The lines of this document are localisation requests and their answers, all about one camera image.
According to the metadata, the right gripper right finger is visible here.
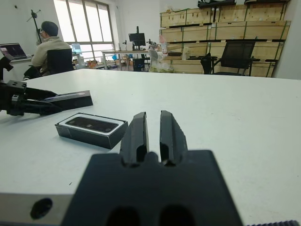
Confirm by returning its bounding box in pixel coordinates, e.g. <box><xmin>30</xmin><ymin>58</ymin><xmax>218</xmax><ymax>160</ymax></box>
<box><xmin>159</xmin><ymin>110</ymin><xmax>189</xmax><ymax>166</ymax></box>

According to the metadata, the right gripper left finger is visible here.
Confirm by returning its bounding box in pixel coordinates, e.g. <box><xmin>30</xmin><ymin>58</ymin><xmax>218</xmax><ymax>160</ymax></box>
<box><xmin>119</xmin><ymin>111</ymin><xmax>150</xmax><ymax>166</ymax></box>

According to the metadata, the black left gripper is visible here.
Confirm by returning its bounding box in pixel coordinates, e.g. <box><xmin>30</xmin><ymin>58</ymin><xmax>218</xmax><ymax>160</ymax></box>
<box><xmin>0</xmin><ymin>80</ymin><xmax>63</xmax><ymax>116</ymax></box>

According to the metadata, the black printed box lid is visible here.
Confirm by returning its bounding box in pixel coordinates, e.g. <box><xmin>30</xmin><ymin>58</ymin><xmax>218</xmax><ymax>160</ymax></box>
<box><xmin>44</xmin><ymin>90</ymin><xmax>94</xmax><ymax>112</ymax></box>

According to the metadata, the black slim camera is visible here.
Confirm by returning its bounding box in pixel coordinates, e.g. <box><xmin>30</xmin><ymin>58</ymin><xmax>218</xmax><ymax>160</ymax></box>
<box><xmin>65</xmin><ymin>116</ymin><xmax>119</xmax><ymax>132</ymax></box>

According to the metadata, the black box base white insert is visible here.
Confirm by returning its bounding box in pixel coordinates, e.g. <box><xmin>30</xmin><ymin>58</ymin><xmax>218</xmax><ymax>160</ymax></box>
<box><xmin>55</xmin><ymin>113</ymin><xmax>129</xmax><ymax>150</ymax></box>

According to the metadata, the seated person beige jacket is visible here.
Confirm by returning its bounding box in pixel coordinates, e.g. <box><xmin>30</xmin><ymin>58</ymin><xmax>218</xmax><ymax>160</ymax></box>
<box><xmin>23</xmin><ymin>20</ymin><xmax>72</xmax><ymax>81</ymax></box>

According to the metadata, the open silver laptop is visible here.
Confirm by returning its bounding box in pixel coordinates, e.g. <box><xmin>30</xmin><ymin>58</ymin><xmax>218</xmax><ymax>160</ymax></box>
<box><xmin>0</xmin><ymin>42</ymin><xmax>29</xmax><ymax>62</ymax></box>

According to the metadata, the plywood crate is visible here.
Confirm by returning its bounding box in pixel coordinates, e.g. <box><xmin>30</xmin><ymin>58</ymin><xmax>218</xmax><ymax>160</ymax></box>
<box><xmin>182</xmin><ymin>25</ymin><xmax>212</xmax><ymax>42</ymax></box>
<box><xmin>218</xmin><ymin>5</ymin><xmax>247</xmax><ymax>23</ymax></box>
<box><xmin>246</xmin><ymin>20</ymin><xmax>292</xmax><ymax>40</ymax></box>
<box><xmin>185</xmin><ymin>42</ymin><xmax>212</xmax><ymax>58</ymax></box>
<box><xmin>160</xmin><ymin>10</ymin><xmax>187</xmax><ymax>28</ymax></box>
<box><xmin>185</xmin><ymin>8</ymin><xmax>214</xmax><ymax>26</ymax></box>
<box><xmin>160</xmin><ymin>27</ymin><xmax>183</xmax><ymax>43</ymax></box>
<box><xmin>246</xmin><ymin>2</ymin><xmax>287</xmax><ymax>22</ymax></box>
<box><xmin>215</xmin><ymin>22</ymin><xmax>247</xmax><ymax>40</ymax></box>
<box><xmin>171</xmin><ymin>58</ymin><xmax>205</xmax><ymax>74</ymax></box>

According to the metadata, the black computer tower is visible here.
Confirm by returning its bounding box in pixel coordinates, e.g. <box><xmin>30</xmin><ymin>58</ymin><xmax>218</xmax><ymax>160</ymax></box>
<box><xmin>132</xmin><ymin>58</ymin><xmax>145</xmax><ymax>72</ymax></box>

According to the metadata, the black tripod stand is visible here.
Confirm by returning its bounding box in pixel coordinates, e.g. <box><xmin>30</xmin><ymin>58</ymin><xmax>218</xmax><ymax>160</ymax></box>
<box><xmin>26</xmin><ymin>9</ymin><xmax>43</xmax><ymax>44</ymax></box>

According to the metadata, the white plastic bag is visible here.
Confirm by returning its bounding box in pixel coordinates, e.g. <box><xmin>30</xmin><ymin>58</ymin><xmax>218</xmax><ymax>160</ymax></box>
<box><xmin>149</xmin><ymin>48</ymin><xmax>174</xmax><ymax>71</ymax></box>

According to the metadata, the long white desk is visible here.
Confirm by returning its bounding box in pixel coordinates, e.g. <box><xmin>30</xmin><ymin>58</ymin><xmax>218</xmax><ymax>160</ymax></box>
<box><xmin>101</xmin><ymin>48</ymin><xmax>151</xmax><ymax>71</ymax></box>

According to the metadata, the large window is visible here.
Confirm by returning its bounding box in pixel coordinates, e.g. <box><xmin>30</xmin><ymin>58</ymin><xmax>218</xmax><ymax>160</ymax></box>
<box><xmin>53</xmin><ymin>0</ymin><xmax>116</xmax><ymax>60</ymax></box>

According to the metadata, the pink white carton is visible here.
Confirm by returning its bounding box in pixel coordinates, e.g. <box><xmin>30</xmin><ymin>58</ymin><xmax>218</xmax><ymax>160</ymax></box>
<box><xmin>158</xmin><ymin>34</ymin><xmax>168</xmax><ymax>54</ymax></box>

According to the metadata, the black computer monitor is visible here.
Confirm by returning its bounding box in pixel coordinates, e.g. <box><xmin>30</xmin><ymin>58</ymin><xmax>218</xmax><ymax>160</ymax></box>
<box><xmin>128</xmin><ymin>26</ymin><xmax>146</xmax><ymax>51</ymax></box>

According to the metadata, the black mesh office chair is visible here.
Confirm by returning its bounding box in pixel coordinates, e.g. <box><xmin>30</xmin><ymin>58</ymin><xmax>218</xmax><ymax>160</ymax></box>
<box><xmin>212</xmin><ymin>41</ymin><xmax>256</xmax><ymax>77</ymax></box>

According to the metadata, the black flat case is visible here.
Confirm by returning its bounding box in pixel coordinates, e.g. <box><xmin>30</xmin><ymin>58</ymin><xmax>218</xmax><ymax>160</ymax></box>
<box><xmin>244</xmin><ymin>0</ymin><xmax>290</xmax><ymax>5</ymax></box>

